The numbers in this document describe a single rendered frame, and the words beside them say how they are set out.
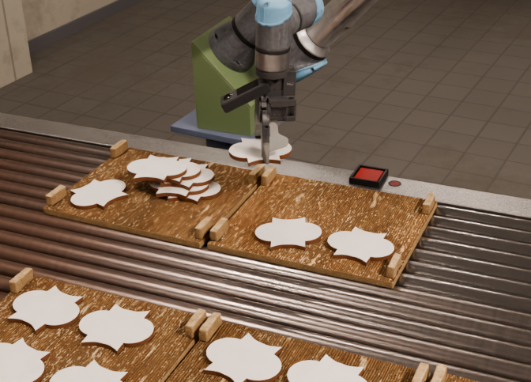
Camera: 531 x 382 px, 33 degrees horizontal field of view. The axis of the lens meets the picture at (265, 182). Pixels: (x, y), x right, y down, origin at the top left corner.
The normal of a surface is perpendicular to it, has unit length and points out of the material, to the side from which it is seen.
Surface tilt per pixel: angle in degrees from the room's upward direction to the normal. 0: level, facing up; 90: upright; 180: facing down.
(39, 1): 90
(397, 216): 0
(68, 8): 90
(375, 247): 0
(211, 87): 90
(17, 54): 90
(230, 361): 0
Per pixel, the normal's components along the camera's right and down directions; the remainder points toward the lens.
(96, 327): -0.03, -0.88
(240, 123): -0.40, 0.44
